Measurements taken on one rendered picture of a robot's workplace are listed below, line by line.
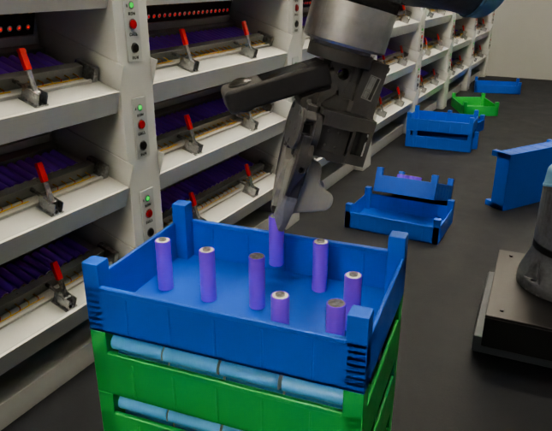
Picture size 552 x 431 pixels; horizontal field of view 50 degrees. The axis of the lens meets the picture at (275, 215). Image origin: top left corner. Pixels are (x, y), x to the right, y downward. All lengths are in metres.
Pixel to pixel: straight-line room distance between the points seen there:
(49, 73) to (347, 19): 0.66
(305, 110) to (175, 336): 0.27
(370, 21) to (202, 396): 0.41
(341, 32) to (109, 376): 0.44
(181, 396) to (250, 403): 0.08
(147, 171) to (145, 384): 0.67
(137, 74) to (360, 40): 0.67
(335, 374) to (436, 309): 0.97
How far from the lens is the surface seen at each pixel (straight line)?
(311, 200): 0.67
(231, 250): 0.78
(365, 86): 0.66
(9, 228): 1.07
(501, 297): 1.33
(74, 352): 1.29
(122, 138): 1.21
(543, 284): 1.35
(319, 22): 0.63
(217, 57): 1.53
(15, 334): 1.14
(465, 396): 1.26
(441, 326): 1.45
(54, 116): 1.08
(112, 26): 1.17
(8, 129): 1.03
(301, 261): 0.75
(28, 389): 1.24
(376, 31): 0.63
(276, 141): 1.83
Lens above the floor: 0.75
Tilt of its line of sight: 22 degrees down
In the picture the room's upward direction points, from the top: straight up
